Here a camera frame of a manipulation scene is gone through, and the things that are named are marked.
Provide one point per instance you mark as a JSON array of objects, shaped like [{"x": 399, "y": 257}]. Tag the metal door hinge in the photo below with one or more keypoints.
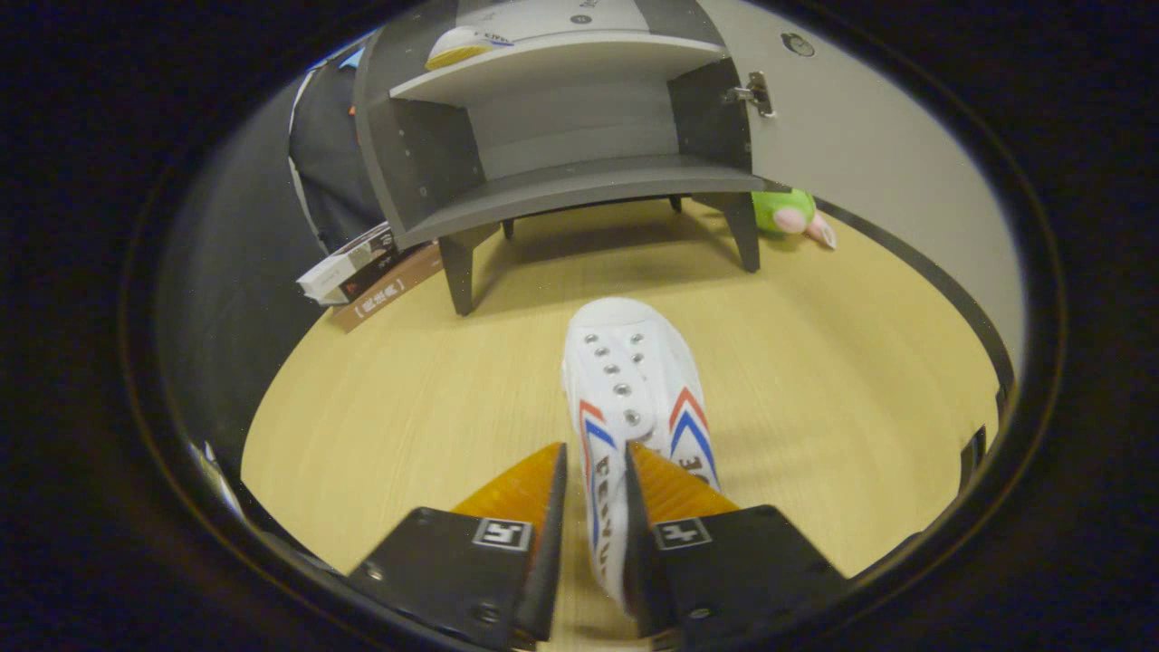
[{"x": 756, "y": 93}]

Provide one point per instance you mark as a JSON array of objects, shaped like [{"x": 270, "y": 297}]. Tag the white striped shoe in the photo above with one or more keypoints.
[
  {"x": 462, "y": 47},
  {"x": 625, "y": 353}
]

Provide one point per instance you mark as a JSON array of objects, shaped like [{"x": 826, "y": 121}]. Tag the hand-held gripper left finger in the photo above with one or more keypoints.
[{"x": 548, "y": 580}]

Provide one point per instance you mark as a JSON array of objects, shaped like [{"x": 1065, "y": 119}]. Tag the dark book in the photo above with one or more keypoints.
[{"x": 380, "y": 272}]

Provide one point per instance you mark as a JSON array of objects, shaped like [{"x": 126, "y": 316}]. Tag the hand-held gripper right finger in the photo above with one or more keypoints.
[{"x": 636, "y": 561}]

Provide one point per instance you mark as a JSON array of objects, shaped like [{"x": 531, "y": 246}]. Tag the black backdrop cloth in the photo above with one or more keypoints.
[{"x": 226, "y": 299}]

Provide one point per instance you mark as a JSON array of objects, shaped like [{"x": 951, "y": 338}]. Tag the grey shoe cabinet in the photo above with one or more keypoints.
[{"x": 561, "y": 186}]

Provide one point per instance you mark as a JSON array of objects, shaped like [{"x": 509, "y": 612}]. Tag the green plush toy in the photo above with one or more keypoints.
[{"x": 780, "y": 210}]

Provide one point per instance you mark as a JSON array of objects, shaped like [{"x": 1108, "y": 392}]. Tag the brown book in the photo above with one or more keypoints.
[{"x": 389, "y": 294}]

